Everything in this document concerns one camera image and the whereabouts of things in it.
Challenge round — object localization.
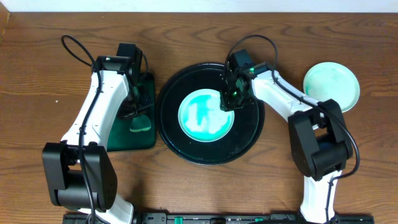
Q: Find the dark green rectangular tray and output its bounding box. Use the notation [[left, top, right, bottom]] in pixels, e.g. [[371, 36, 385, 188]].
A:
[[108, 76, 156, 152]]

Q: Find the round black tray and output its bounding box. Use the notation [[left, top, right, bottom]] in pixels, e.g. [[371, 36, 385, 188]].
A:
[[155, 63, 265, 165]]

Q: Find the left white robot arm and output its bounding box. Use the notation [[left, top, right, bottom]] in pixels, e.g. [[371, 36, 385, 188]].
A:
[[42, 56, 141, 223]]

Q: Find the green sponge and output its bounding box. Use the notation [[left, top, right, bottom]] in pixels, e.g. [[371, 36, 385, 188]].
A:
[[129, 114, 152, 133]]

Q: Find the mint plate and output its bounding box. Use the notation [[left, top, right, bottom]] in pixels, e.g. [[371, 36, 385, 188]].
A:
[[177, 89, 234, 142], [303, 62, 360, 113]]

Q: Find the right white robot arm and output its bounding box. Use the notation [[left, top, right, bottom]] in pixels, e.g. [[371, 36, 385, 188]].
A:
[[221, 62, 359, 223]]

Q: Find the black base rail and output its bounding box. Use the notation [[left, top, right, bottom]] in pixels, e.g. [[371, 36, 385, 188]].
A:
[[62, 212, 375, 224]]

